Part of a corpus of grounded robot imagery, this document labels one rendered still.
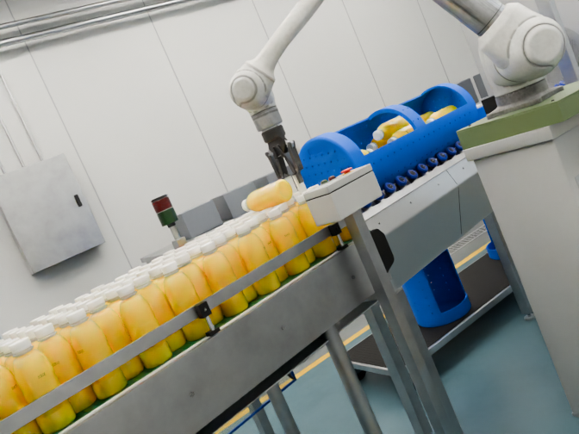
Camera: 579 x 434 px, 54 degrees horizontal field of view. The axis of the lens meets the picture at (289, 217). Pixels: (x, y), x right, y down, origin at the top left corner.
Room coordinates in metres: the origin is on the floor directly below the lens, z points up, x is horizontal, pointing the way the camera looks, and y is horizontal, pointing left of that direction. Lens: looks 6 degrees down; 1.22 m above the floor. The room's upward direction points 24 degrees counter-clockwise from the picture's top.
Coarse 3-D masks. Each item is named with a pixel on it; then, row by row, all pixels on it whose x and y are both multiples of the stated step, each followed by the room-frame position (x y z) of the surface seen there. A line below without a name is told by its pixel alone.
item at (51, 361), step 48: (240, 240) 1.49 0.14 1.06; (288, 240) 1.55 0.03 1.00; (144, 288) 1.32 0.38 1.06; (192, 288) 1.34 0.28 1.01; (48, 336) 1.16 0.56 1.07; (96, 336) 1.17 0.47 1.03; (192, 336) 1.32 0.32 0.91; (0, 384) 1.07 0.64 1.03; (48, 384) 1.09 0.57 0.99; (96, 384) 1.16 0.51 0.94; (48, 432) 1.08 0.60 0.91
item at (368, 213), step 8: (448, 160) 2.26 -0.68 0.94; (456, 160) 2.28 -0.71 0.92; (432, 168) 2.19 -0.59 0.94; (440, 168) 2.21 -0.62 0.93; (448, 168) 2.23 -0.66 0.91; (424, 176) 2.14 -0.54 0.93; (432, 176) 2.15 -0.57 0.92; (416, 184) 2.08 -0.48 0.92; (400, 192) 2.02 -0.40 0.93; (408, 192) 2.04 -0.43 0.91; (376, 200) 1.96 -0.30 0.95; (384, 200) 1.97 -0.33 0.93; (392, 200) 1.98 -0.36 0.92; (368, 208) 1.91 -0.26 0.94; (376, 208) 1.92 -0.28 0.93; (384, 208) 1.94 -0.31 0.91; (368, 216) 1.88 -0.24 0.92
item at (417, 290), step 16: (448, 256) 2.80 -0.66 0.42; (432, 272) 2.91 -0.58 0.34; (448, 272) 2.86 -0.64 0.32; (416, 288) 2.68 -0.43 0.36; (432, 288) 2.92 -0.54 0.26; (448, 288) 2.89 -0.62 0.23; (416, 304) 2.71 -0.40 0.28; (432, 304) 2.66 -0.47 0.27; (448, 304) 2.87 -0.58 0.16; (464, 304) 2.68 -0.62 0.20; (416, 320) 2.79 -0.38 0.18; (432, 320) 2.68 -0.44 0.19; (448, 320) 2.65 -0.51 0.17
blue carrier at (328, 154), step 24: (432, 96) 2.56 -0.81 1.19; (456, 96) 2.48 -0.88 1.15; (384, 120) 2.41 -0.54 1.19; (408, 120) 2.14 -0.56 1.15; (456, 120) 2.31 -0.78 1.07; (312, 144) 1.98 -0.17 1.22; (336, 144) 1.90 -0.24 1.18; (360, 144) 2.32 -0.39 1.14; (408, 144) 2.07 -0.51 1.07; (432, 144) 2.19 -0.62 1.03; (312, 168) 2.01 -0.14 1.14; (336, 168) 1.93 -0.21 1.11; (384, 168) 1.97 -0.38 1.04; (408, 168) 2.11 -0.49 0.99
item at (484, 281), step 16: (464, 272) 3.28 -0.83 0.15; (480, 272) 3.16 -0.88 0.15; (496, 272) 3.05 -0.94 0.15; (464, 288) 3.02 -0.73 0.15; (480, 288) 2.92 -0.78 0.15; (496, 288) 2.82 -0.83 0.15; (480, 304) 2.72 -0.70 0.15; (464, 320) 2.62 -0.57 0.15; (368, 336) 2.95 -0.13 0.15; (432, 336) 2.59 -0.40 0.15; (448, 336) 2.55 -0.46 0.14; (352, 352) 2.81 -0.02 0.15; (368, 352) 2.73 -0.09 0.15; (400, 352) 2.57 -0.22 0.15; (432, 352) 2.48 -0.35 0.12; (368, 368) 2.58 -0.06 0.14; (384, 368) 2.48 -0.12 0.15
